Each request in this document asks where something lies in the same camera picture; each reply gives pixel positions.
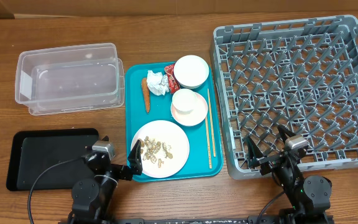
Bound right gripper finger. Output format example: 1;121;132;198
277;124;297;144
246;136;265;169

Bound small pink plate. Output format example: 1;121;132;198
170;93;208;126

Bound wooden chopstick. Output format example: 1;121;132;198
205;116;213;169
207;88;216;157

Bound white cup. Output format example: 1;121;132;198
172;88;197;113

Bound red snack wrapper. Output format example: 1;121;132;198
164;64;180;94

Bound white bowl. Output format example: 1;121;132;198
173;55;209;89

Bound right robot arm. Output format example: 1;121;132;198
246;125;334;223

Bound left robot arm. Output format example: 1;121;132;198
68;137;142;223

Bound grey dishwasher rack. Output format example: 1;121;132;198
211;15;358;180

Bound peanut shell scraps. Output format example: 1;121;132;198
139;136;173;168

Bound large white plate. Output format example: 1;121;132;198
131;120;190;179

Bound black plastic tray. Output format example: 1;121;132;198
6;128;99;191

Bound teal plastic serving tray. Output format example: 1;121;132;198
125;62;224;182

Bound orange carrot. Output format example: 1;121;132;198
141;78;150;114

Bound crumpled white tissue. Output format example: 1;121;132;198
146;70;170;96

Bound clear plastic bin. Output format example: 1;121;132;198
15;43;125;116

